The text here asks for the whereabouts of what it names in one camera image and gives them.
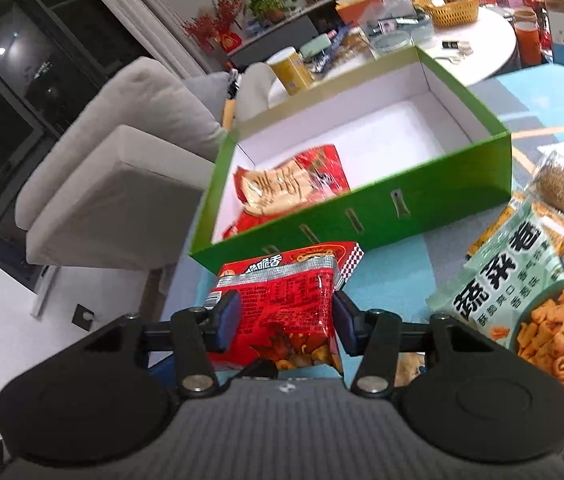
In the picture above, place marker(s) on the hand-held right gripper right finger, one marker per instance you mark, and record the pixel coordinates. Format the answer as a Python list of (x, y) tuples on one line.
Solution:
[(344, 327)]

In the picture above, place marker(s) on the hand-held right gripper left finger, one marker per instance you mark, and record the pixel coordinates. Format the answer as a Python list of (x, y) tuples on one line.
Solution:
[(227, 321)]

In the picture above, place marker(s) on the red snack packet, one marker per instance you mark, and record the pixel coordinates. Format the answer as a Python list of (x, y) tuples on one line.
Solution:
[(282, 305)]

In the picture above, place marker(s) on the green cardboard box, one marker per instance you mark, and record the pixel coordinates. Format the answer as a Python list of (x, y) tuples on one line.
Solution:
[(412, 200)]

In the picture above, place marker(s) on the teal vegetable snack bag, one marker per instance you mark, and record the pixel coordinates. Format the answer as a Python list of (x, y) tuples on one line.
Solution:
[(502, 270)]

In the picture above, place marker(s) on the light blue table mat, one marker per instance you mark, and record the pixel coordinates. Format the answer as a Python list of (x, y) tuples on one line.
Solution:
[(397, 270)]

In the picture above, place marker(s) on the red rice cracker packet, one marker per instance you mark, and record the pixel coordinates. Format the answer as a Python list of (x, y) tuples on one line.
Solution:
[(282, 185)]

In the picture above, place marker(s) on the yellow snack packet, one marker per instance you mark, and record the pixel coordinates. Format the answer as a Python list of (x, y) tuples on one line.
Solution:
[(492, 232)]

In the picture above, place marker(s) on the grey fabric sofa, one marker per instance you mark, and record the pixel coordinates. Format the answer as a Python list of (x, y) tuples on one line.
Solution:
[(111, 170)]

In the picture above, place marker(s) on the grey armchair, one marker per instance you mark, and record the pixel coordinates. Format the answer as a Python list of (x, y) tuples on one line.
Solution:
[(254, 90)]

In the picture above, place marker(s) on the yellow canister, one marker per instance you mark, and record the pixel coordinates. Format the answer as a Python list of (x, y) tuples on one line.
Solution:
[(289, 72)]

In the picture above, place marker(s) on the round cookie in wrapper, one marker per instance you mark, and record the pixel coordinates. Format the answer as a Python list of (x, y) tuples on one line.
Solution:
[(559, 185)]

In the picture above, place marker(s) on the blue snack package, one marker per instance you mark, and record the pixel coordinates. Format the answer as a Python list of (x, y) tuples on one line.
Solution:
[(342, 47)]

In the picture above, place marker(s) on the mint green pouch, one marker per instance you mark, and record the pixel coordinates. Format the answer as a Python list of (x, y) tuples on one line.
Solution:
[(317, 46)]

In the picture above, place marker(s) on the clear plastic containers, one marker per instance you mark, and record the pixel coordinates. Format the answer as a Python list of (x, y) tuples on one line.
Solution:
[(392, 42)]

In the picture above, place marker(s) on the red flower decoration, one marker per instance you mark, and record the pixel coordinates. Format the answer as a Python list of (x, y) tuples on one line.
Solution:
[(211, 25)]

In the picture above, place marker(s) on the dark low cabinet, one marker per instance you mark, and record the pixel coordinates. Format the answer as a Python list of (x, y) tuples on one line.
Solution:
[(287, 30)]

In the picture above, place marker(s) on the orange box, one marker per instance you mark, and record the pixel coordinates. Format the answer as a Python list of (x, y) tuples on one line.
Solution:
[(357, 10)]

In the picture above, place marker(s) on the dark glass door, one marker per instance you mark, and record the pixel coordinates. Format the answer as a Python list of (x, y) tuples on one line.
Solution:
[(11, 85)]

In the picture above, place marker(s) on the potted green plant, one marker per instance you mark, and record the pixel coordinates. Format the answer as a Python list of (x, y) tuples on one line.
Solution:
[(269, 2)]

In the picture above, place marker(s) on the yellow wicker basket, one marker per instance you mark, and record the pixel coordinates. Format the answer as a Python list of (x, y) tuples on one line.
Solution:
[(449, 12)]

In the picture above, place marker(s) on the orange jar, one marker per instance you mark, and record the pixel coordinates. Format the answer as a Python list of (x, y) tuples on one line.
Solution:
[(527, 42)]

